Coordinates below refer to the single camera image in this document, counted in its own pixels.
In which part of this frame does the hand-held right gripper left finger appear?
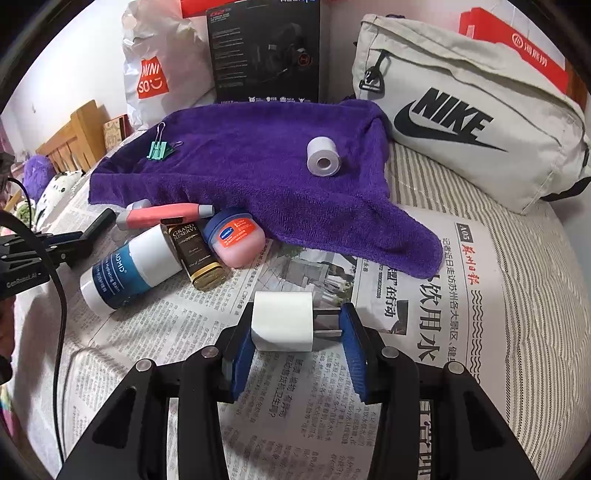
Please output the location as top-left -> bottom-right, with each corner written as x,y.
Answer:
55,302 -> 257,480

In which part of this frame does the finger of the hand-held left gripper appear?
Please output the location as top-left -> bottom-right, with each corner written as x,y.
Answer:
53,242 -> 95,271
44,231 -> 85,249

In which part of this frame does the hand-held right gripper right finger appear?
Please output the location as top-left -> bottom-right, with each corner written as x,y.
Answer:
339,302 -> 541,480

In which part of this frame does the white charger plug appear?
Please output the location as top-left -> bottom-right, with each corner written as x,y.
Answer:
249,292 -> 345,352

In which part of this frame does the pink and grey utility knife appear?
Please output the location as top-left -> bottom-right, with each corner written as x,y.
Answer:
115,199 -> 216,230

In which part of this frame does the black and gold lighter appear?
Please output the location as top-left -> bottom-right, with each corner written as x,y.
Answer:
161,217 -> 227,291

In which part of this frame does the white spotted pillow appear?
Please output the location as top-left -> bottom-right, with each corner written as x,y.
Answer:
34,170 -> 93,227

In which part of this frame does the white and blue balm tube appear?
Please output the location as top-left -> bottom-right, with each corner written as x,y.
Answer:
79,226 -> 183,311

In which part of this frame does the purple plush toy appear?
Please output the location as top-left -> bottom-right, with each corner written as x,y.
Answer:
22,154 -> 58,199

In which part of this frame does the newspaper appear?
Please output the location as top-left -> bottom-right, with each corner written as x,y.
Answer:
28,185 -> 504,480

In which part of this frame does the wooden headboard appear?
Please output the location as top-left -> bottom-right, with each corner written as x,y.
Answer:
36,99 -> 109,174

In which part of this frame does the pink jar with blue lid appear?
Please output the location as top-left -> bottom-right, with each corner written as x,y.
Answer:
203,208 -> 267,268

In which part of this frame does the green binder clip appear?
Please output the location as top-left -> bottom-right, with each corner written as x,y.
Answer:
147,122 -> 183,162

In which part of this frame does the purple towel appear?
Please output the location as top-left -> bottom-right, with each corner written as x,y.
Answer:
88,100 -> 444,280

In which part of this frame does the white tape roll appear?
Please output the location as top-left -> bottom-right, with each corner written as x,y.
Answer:
307,136 -> 342,177

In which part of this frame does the white shopping bag red logo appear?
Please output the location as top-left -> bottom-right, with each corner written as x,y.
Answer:
121,0 -> 218,130

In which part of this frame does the black product box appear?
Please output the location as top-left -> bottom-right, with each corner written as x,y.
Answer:
205,0 -> 321,104

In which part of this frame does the beige waist bag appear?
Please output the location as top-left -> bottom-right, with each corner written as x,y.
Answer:
351,14 -> 591,215

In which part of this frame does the red box with white label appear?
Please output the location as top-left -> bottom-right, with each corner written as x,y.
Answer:
458,7 -> 571,95

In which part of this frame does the black cable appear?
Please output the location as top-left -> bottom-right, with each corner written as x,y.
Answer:
0,178 -> 70,462

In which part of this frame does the small picture frame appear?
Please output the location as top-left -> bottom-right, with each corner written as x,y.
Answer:
102,115 -> 130,149

